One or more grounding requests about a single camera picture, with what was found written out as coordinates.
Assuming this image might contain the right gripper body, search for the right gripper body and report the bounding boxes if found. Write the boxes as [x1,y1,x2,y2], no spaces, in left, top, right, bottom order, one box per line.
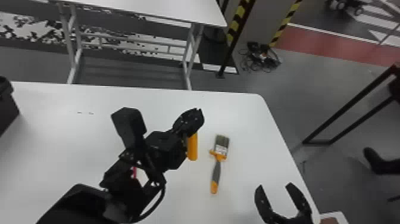
[274,211,314,224]

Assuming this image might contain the orange handled tool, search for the orange handled tool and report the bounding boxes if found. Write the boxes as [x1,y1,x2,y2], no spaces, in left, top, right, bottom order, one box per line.
[186,132,199,162]

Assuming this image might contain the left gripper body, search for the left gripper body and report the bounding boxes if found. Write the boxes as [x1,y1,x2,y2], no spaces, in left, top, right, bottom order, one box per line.
[137,129,189,173]

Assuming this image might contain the black tool box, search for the black tool box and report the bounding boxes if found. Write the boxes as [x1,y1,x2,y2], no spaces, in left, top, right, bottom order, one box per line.
[0,75,20,138]

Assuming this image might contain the orange grey paint brush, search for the orange grey paint brush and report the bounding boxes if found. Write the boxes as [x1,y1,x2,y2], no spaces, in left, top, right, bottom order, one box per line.
[209,134,231,195]

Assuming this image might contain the black cable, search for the black cable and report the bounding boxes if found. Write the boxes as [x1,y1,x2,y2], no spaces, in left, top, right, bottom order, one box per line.
[134,182,167,223]

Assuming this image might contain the striped post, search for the striped post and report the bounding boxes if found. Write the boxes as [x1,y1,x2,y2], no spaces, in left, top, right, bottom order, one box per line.
[268,0,303,48]
[215,0,258,79]

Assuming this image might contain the black frame side table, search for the black frame side table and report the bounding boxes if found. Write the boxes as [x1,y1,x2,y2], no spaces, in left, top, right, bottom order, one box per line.
[301,61,400,147]

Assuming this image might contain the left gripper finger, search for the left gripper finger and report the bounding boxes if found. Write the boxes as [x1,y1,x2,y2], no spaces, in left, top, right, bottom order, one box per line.
[171,107,206,139]

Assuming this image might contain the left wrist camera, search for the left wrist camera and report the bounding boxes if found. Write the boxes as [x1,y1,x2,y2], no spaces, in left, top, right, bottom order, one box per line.
[110,107,148,150]

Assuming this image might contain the white side table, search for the white side table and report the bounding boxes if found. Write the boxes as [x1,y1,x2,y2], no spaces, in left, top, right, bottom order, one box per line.
[29,0,228,91]

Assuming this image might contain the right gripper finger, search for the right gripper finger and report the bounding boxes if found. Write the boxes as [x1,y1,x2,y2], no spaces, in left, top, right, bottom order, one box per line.
[254,184,283,224]
[285,182,314,220]

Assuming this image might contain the black floor cables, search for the black floor cables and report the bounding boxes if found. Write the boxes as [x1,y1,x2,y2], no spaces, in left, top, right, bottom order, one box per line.
[238,41,282,74]

